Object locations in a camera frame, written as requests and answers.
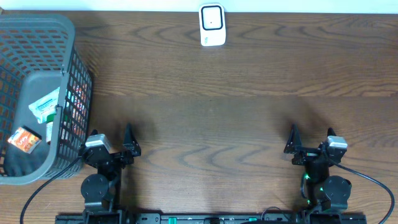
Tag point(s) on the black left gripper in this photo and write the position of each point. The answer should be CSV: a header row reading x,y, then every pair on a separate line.
x,y
115,156

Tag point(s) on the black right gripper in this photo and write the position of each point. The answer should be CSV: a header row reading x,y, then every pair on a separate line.
x,y
295,145

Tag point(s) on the red white snack packet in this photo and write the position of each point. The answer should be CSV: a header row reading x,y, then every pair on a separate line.
x,y
74,118

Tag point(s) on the teal white wipes packet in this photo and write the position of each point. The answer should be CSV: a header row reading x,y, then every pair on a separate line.
x,y
45,106

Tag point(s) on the orange Kleenex tissue pack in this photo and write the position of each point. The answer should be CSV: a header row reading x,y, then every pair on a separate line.
x,y
24,140

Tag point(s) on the green lid white jar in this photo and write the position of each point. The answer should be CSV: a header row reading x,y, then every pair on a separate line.
x,y
49,128

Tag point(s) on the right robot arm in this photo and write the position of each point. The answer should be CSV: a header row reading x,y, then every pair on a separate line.
x,y
327,195

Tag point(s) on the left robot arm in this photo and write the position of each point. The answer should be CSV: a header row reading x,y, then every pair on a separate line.
x,y
102,190

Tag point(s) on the white barcode scanner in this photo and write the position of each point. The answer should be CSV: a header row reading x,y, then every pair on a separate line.
x,y
212,25

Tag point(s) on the grey plastic mesh basket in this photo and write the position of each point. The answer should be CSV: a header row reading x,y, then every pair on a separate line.
x,y
38,55

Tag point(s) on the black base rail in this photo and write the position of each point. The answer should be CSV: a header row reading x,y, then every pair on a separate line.
x,y
155,218

